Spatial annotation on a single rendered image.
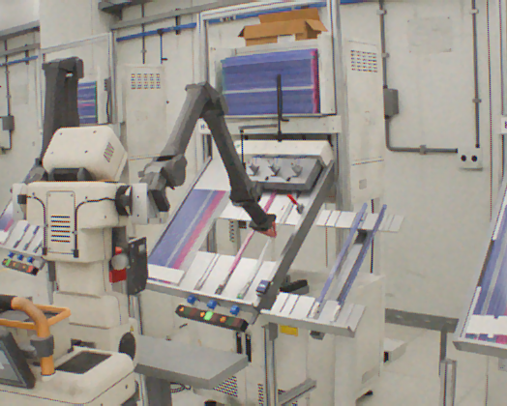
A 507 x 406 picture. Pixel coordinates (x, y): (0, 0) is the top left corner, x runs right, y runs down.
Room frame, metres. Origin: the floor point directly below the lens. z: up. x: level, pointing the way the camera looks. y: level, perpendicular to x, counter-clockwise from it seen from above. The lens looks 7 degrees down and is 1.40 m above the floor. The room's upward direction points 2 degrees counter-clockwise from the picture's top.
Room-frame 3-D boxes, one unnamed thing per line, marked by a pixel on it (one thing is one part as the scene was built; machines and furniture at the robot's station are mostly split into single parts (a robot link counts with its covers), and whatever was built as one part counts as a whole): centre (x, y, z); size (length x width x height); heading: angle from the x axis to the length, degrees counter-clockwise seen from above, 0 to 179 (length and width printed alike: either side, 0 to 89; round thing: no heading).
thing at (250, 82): (2.83, -0.10, 1.52); 0.51 x 0.13 x 0.27; 50
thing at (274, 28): (3.13, -0.20, 1.82); 0.68 x 0.30 x 0.20; 50
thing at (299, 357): (2.96, -0.13, 0.31); 0.70 x 0.65 x 0.62; 50
